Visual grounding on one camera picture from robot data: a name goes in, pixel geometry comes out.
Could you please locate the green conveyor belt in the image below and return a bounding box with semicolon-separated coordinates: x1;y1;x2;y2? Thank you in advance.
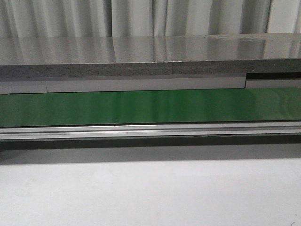
0;88;301;127

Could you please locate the white pleated curtain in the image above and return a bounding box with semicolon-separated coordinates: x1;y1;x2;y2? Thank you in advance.
0;0;301;38

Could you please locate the aluminium conveyor front rail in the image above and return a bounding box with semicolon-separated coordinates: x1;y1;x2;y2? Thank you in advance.
0;121;301;140

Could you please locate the grey conveyor back rail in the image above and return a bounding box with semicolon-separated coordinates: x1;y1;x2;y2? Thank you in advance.
0;72;301;94

